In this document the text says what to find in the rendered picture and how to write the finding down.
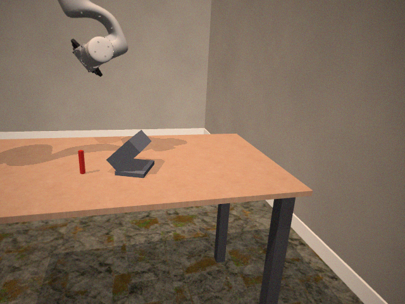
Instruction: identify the red peg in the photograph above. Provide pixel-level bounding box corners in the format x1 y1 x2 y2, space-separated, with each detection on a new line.
78 150 85 174

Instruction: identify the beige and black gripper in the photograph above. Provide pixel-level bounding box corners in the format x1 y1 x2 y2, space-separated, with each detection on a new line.
71 39 102 77

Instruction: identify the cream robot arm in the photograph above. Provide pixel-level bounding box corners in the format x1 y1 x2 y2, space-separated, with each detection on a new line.
58 0 128 67

